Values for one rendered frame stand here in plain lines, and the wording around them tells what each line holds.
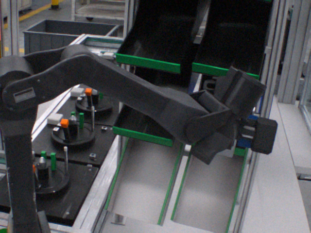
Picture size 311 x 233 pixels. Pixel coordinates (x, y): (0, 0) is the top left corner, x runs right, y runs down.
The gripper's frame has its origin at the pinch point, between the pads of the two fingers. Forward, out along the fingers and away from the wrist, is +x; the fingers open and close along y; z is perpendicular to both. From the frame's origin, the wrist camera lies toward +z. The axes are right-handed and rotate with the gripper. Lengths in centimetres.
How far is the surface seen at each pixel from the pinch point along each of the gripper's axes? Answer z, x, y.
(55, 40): 12, 180, 144
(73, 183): -26.1, 17.8, 37.3
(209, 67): 9.8, -0.4, 5.5
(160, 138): -6.0, 2.4, 12.9
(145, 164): -15.0, 14.3, 18.1
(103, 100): -8, 63, 51
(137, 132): -5.9, 2.5, 17.9
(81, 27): 26, 218, 145
